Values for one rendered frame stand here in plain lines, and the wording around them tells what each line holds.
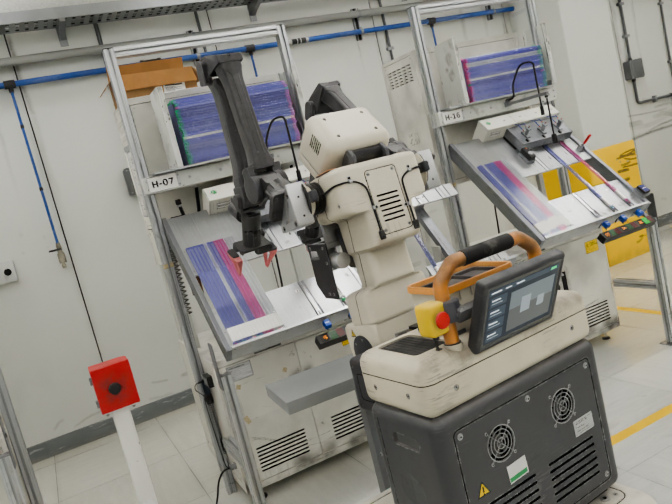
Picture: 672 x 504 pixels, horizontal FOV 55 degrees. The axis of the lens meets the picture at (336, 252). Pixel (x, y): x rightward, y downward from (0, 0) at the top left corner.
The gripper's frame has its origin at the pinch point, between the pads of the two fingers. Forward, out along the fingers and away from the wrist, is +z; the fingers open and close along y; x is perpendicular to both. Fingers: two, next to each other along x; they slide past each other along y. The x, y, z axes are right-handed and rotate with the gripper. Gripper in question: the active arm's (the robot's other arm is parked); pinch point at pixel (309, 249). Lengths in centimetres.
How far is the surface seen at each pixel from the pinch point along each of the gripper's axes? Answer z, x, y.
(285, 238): 0.6, -9.7, 6.2
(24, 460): 54, 14, 122
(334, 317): 1.6, 33.7, 6.4
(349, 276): 0.7, 18.7, -8.2
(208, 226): 0.5, -27.5, 32.6
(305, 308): 0.6, 26.4, 14.9
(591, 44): 29, -138, -310
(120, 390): 11, 27, 84
